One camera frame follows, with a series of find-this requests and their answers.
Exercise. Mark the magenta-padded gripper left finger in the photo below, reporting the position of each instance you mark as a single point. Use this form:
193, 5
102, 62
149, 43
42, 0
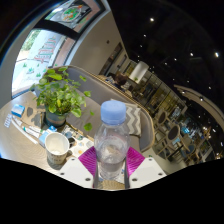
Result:
75, 171

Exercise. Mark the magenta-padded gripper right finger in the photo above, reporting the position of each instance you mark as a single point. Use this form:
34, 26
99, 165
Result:
148, 171

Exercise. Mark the clear blue-capped water bottle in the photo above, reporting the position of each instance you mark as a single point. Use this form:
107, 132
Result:
111, 146

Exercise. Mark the white printed leaflet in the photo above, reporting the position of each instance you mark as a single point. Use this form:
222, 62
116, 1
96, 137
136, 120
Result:
81, 148

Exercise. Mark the white printed paper mug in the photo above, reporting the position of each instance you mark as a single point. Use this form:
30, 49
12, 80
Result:
57, 150

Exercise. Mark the small blue white carton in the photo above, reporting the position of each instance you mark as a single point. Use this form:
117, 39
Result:
45, 138

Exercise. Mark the group of dining chairs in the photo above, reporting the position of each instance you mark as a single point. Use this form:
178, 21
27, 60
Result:
173, 133

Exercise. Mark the white tube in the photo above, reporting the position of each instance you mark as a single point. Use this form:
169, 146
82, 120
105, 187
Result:
30, 130

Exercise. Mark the green potted plant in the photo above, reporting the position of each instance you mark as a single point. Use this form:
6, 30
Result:
56, 96

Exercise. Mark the blue white flat box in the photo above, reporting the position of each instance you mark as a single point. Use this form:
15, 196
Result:
18, 110

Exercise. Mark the silver pill blister pack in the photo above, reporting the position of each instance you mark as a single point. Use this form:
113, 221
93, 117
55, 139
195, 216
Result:
8, 120

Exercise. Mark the grey curved sofa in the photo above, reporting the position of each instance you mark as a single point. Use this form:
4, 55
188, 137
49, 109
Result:
100, 90

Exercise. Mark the person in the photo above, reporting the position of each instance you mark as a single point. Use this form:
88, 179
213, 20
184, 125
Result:
120, 81

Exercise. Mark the white round pillar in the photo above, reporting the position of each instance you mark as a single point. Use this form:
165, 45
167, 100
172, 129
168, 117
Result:
139, 71

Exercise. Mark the christmas tree window decoration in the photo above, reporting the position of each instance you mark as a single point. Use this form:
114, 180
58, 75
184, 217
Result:
45, 50

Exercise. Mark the group of ceiling lights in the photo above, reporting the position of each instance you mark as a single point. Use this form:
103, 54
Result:
151, 20

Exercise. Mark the round wreath window decoration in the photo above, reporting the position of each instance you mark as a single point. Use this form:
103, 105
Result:
72, 13

